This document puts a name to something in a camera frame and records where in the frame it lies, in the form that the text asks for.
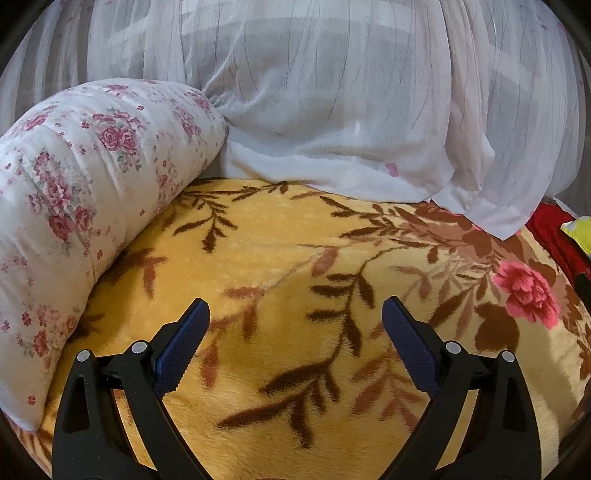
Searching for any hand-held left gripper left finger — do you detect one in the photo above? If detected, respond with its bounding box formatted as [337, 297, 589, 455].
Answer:
[53, 298, 212, 480]

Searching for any floral white pillow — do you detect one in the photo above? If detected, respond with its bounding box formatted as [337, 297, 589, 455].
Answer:
[0, 78, 229, 432]

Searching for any yellow leaf-patterned blanket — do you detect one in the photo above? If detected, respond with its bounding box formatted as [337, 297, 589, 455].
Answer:
[9, 178, 591, 480]

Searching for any red cloth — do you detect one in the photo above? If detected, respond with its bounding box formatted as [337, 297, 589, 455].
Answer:
[526, 203, 591, 287]

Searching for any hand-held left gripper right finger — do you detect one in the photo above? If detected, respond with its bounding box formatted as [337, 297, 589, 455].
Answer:
[381, 296, 541, 480]

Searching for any yellow packet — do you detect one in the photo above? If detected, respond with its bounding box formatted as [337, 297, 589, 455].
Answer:
[561, 217, 591, 257]

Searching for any white sheer curtain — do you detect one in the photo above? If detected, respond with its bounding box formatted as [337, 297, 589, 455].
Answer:
[0, 0, 591, 241]

